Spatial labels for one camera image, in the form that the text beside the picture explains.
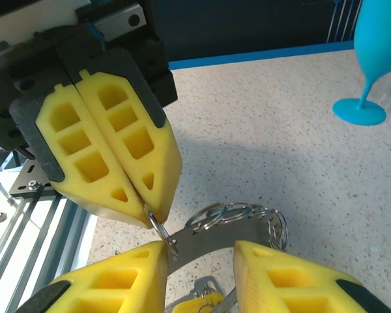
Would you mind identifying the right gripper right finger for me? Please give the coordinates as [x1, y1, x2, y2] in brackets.
[232, 240, 391, 313]

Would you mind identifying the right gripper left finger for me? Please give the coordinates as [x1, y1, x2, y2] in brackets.
[18, 240, 169, 313]

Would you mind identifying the yellow key tag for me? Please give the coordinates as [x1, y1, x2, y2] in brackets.
[175, 292, 225, 313]

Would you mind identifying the metal keyring disc with rings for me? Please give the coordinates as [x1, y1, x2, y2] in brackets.
[143, 201, 289, 313]

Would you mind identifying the blue plastic goblet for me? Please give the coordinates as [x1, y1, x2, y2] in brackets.
[332, 0, 391, 127]

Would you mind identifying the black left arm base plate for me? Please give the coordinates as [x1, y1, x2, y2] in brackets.
[8, 156, 55, 196]

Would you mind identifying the aluminium mounting rail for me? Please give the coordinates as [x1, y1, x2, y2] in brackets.
[0, 192, 95, 288]

